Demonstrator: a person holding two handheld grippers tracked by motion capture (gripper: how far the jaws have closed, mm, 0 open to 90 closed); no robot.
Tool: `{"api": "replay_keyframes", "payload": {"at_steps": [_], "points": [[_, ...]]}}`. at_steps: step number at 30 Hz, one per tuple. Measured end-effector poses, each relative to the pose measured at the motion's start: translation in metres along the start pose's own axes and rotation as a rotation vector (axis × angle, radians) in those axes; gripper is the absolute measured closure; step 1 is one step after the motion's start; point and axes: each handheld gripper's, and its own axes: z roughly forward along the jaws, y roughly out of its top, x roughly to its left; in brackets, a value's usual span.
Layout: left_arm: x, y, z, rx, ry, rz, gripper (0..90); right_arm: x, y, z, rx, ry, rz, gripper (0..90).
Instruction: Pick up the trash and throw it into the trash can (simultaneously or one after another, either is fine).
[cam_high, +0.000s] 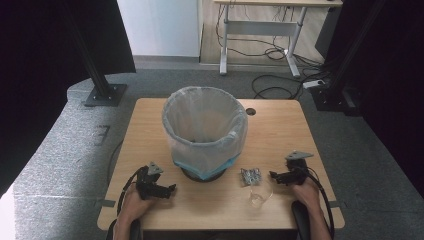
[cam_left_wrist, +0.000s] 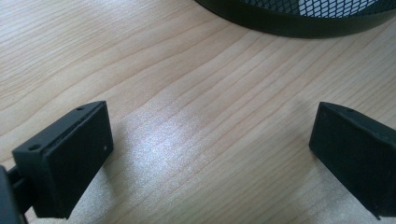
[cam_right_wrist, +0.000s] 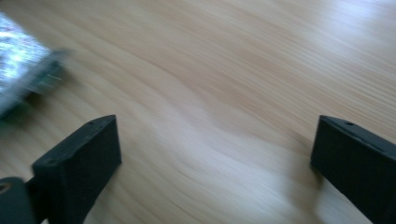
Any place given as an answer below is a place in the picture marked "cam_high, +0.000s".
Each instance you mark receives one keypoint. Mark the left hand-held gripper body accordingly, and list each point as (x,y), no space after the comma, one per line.
(146,181)

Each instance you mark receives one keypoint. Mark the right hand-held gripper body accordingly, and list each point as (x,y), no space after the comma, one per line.
(296,170)

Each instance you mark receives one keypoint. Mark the silver wrapper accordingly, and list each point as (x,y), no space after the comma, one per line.
(250,175)

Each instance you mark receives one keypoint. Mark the clear plastic cup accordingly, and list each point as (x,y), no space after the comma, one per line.
(260,195)

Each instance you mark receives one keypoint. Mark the trash bin with plastic liner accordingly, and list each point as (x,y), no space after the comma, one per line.
(205,130)

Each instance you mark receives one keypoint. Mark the person's left hand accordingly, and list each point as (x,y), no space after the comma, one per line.
(135,205)

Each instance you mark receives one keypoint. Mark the person's right hand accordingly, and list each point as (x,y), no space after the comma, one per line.
(308,195)

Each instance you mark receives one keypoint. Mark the black metal stand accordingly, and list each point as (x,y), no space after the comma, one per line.
(336,96)
(100,83)

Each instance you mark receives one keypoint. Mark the white power strip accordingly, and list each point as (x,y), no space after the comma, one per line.
(313,83)

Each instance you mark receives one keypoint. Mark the black curtain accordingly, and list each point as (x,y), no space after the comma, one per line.
(393,100)
(33,83)

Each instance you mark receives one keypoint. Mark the white frame desk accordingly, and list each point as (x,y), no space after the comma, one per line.
(260,28)

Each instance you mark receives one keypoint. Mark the white wall panel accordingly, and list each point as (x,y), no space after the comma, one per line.
(160,26)

